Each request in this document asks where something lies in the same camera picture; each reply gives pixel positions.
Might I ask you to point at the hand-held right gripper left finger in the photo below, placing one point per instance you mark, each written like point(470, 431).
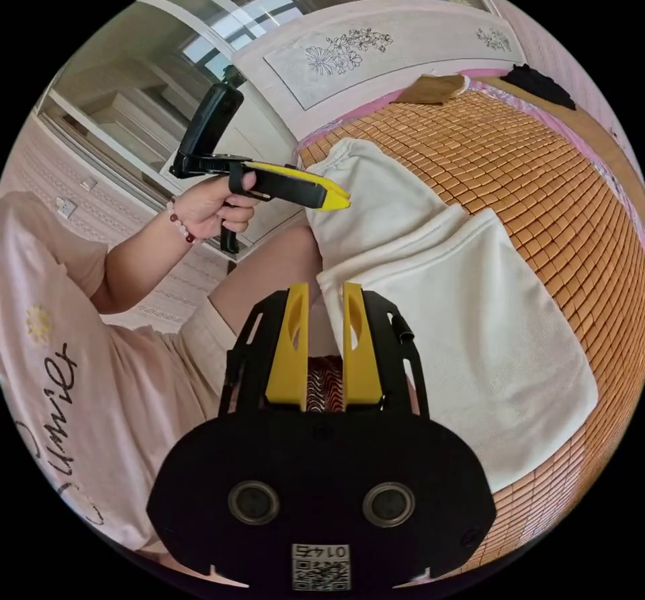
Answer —
point(289, 358)

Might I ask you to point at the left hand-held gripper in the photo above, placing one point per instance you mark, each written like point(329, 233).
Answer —
point(287, 187)

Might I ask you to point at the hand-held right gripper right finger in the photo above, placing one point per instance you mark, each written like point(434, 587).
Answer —
point(360, 363)

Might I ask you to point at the white long pants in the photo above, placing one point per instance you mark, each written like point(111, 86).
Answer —
point(453, 307)

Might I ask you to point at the person's left forearm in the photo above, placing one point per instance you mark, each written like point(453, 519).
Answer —
point(136, 267)

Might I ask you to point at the person's left hand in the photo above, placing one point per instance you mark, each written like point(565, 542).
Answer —
point(206, 212)

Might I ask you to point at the brown woven pillow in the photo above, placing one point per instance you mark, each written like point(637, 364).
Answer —
point(428, 88)

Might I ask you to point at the window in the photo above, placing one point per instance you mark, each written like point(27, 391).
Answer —
point(242, 25)

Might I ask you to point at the bed with woven mat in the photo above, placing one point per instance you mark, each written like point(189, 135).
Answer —
point(529, 166)

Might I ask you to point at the person's body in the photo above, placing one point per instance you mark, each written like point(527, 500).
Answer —
point(75, 358)

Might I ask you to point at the black garment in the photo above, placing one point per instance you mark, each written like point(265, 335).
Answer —
point(539, 83)

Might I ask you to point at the white wall switch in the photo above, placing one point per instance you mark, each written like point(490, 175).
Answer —
point(88, 184)

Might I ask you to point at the white wall socket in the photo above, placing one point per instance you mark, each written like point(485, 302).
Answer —
point(65, 207)

